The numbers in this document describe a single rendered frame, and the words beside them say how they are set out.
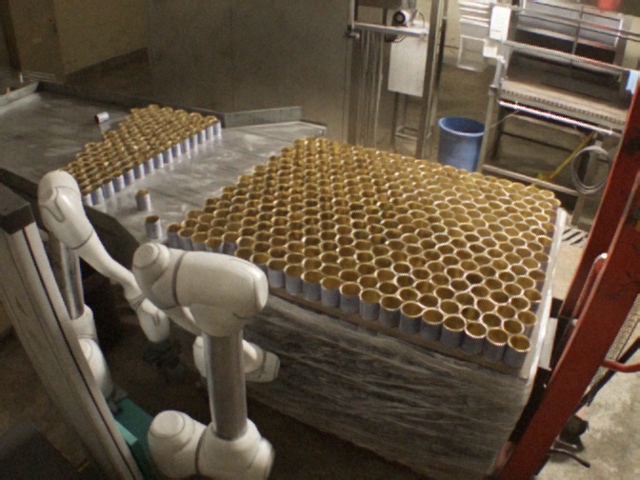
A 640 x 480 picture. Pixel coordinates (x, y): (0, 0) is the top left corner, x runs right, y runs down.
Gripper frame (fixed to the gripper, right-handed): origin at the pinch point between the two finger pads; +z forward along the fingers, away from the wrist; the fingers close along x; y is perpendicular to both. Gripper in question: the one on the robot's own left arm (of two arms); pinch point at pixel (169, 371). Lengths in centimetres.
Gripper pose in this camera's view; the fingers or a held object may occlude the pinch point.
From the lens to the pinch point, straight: 205.9
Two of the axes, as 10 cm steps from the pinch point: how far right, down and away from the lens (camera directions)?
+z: -0.3, 8.3, 5.6
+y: 5.4, -4.6, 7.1
